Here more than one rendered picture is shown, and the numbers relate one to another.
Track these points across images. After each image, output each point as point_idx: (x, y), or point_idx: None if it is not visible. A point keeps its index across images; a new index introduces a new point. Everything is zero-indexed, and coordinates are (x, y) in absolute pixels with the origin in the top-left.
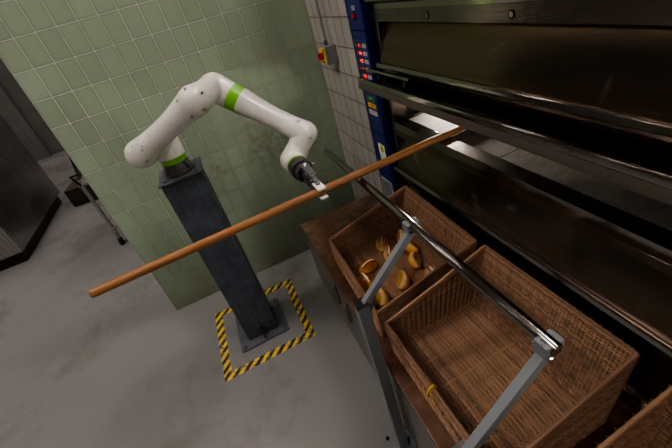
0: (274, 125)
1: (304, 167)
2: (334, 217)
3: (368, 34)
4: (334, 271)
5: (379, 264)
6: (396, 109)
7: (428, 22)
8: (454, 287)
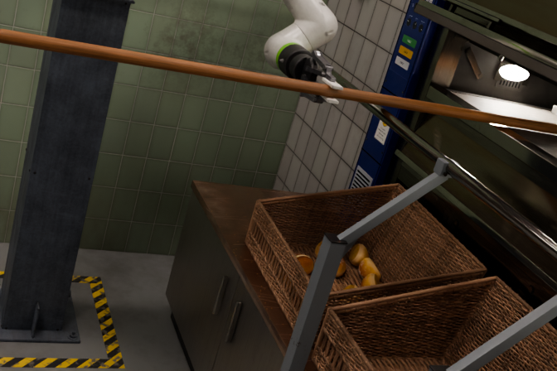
0: None
1: (317, 55)
2: (252, 195)
3: None
4: (239, 252)
5: None
6: (440, 69)
7: None
8: (433, 315)
